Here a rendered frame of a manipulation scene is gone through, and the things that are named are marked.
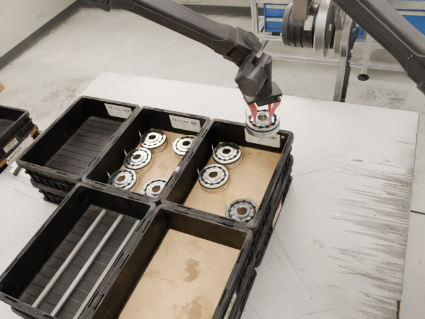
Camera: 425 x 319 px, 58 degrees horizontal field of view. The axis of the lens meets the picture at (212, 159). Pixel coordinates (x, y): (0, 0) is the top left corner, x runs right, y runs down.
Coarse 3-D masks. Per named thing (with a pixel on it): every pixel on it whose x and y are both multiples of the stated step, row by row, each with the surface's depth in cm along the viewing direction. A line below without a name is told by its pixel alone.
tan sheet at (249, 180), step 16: (256, 160) 133; (272, 160) 132; (240, 176) 129; (256, 176) 128; (192, 192) 127; (224, 192) 125; (240, 192) 125; (256, 192) 124; (208, 208) 122; (224, 208) 121
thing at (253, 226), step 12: (216, 120) 136; (228, 120) 135; (204, 132) 132; (288, 132) 126; (288, 144) 123; (192, 156) 125; (276, 168) 116; (276, 180) 115; (168, 192) 116; (168, 204) 113; (180, 204) 112; (264, 204) 108; (216, 216) 107; (252, 228) 103
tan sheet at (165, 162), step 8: (152, 128) 153; (168, 136) 149; (176, 136) 148; (168, 144) 146; (160, 152) 143; (168, 152) 143; (160, 160) 140; (168, 160) 140; (176, 160) 139; (152, 168) 138; (160, 168) 137; (168, 168) 137; (144, 176) 136; (152, 176) 135; (160, 176) 135; (168, 176) 134; (144, 184) 133
